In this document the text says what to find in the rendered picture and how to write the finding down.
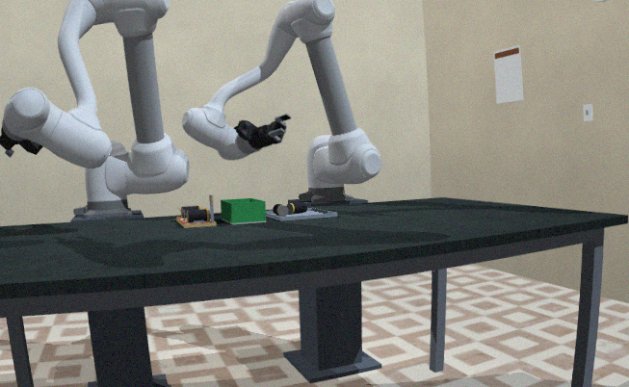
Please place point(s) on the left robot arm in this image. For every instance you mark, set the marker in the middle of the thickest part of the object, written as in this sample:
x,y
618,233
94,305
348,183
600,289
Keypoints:
x,y
346,156

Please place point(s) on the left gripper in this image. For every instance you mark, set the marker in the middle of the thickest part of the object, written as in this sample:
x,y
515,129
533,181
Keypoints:
x,y
257,137

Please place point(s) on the tan battery holder board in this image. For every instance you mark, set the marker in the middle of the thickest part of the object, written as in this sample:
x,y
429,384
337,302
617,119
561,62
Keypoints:
x,y
197,223

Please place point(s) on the green open box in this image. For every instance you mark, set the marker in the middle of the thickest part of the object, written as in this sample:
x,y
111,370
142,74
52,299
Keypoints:
x,y
244,210

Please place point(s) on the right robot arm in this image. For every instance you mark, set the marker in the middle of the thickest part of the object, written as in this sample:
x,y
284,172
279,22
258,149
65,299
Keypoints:
x,y
155,166

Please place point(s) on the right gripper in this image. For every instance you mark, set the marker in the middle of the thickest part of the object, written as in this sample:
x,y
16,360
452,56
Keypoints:
x,y
8,140

